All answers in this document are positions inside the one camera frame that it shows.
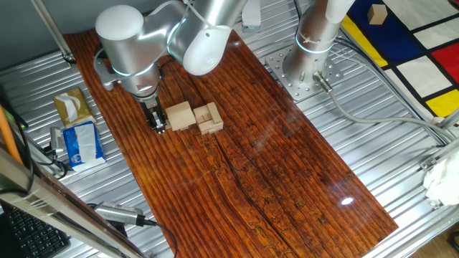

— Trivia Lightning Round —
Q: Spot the colourful Mondrian pattern cloth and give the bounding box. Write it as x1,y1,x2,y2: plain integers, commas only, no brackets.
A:
340,0,459,119

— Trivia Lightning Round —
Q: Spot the silver depth camera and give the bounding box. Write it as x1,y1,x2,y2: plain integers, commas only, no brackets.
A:
93,201,146,227

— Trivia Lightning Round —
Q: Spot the silver corner bracket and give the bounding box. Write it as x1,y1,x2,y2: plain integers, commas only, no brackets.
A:
419,156,439,172

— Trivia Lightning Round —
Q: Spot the silver perforated mounting plate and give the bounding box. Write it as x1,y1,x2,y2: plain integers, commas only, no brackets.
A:
264,44,344,102

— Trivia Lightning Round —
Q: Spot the wooden Jenga block tower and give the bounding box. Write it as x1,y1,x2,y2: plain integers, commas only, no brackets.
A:
193,102,224,136

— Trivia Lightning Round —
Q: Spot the white crumpled cloth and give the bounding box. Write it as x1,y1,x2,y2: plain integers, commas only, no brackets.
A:
422,148,459,208

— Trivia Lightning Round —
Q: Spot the light grey camera mount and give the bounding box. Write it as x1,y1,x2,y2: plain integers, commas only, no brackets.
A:
93,49,122,91

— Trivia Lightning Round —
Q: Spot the white power strip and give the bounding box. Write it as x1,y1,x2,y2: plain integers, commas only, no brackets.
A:
241,0,262,30

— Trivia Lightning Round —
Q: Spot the orange stick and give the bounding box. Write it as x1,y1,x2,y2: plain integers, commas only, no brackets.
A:
0,105,23,166

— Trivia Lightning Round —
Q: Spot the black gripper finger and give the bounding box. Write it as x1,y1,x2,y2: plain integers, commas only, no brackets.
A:
151,108,167,135
143,110,156,130

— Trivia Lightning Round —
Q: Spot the black tangled cable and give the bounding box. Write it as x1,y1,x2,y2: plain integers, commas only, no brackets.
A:
35,145,70,181

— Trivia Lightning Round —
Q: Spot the gold tissue pack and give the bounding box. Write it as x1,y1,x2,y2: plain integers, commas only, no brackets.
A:
52,87,97,129

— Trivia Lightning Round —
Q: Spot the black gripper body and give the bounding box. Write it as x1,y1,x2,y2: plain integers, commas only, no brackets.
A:
138,95,161,115

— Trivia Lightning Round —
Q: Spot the silver aluminium frame bar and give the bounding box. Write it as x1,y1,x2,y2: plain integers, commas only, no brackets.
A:
0,143,148,258
30,0,77,65

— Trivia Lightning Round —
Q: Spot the grey cable with metal connector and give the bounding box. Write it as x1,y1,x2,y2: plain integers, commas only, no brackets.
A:
312,70,455,144

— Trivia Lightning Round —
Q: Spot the brown wooden board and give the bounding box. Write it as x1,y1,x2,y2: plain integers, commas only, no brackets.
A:
63,21,399,258

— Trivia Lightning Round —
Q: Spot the blue tissue pack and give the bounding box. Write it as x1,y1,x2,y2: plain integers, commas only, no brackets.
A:
62,120,108,173

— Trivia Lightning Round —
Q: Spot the light grey adapter box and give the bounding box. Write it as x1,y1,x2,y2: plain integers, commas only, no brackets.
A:
49,126,66,151

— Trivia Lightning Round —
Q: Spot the black depth camera cable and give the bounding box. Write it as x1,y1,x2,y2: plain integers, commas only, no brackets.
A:
143,218,179,258

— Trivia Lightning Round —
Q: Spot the black keyboard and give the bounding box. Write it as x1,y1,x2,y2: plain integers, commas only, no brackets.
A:
0,202,72,258

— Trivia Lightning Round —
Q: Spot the small wooden cube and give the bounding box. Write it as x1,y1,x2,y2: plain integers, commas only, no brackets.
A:
366,4,389,26

